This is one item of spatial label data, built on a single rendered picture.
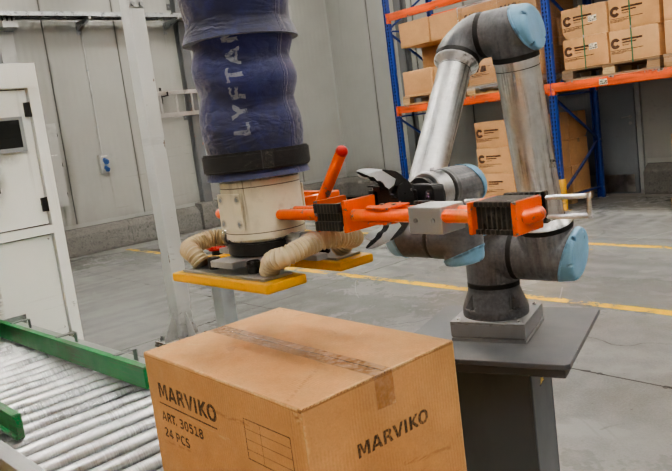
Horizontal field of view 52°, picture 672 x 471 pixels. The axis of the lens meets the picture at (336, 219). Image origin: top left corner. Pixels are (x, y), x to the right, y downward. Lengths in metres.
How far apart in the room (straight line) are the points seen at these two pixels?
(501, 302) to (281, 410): 0.94
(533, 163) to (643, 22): 6.98
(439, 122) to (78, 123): 9.72
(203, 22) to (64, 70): 9.85
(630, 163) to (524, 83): 8.49
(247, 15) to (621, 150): 9.13
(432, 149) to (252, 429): 0.77
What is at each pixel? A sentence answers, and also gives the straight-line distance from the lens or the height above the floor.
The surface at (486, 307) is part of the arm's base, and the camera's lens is 2.01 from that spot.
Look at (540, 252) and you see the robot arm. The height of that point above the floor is 1.01.
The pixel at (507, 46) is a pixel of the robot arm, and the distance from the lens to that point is 1.78.
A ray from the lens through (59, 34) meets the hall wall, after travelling 11.31.
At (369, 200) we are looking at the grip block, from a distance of 1.28.
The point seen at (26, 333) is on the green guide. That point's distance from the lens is 3.63.
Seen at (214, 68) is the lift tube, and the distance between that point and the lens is 1.40.
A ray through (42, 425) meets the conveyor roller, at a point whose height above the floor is 0.53.
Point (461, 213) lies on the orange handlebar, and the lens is 1.08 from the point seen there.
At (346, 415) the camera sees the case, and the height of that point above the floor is 0.90.
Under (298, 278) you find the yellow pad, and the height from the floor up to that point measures 1.13.
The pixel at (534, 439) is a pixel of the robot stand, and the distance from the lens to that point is 2.09.
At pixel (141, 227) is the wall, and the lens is 11.34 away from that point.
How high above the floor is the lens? 1.40
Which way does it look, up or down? 7 degrees down
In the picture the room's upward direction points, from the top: 7 degrees counter-clockwise
